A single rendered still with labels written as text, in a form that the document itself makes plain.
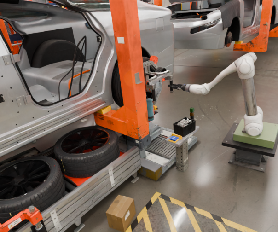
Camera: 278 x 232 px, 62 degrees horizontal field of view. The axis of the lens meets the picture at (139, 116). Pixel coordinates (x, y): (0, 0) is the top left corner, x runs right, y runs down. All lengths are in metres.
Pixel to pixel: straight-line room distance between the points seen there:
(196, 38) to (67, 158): 3.60
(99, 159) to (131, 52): 1.03
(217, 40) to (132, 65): 3.27
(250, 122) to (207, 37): 2.86
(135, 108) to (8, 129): 1.06
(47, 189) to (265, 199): 1.92
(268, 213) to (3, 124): 2.31
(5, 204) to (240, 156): 2.29
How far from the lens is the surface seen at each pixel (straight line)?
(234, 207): 2.41
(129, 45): 2.00
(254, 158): 2.84
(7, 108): 2.08
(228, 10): 5.24
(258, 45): 5.92
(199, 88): 2.57
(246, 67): 2.23
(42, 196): 2.06
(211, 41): 5.05
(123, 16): 1.98
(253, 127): 2.43
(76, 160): 2.27
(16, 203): 2.04
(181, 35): 5.10
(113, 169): 2.29
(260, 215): 2.40
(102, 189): 2.28
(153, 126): 3.15
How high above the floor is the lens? 1.72
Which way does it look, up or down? 25 degrees down
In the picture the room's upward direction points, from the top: 6 degrees counter-clockwise
